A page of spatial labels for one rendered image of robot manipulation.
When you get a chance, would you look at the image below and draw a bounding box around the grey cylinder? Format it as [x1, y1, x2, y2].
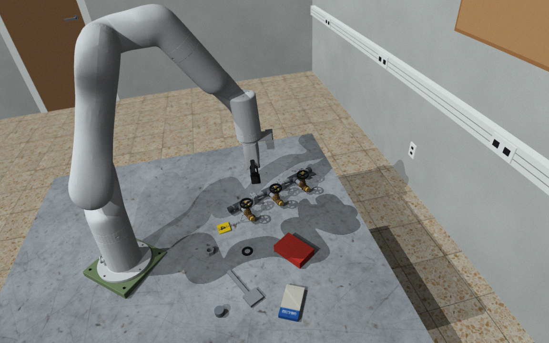
[214, 305, 225, 318]

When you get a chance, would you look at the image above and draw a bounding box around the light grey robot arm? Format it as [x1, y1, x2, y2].
[68, 4, 275, 283]

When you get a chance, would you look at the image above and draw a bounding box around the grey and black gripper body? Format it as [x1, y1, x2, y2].
[240, 142, 259, 170]

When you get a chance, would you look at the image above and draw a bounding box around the yellow tag on silver chain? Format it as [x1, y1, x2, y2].
[217, 213, 244, 234]

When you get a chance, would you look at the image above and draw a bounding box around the dark red rectangular block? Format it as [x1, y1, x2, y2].
[274, 232, 315, 269]

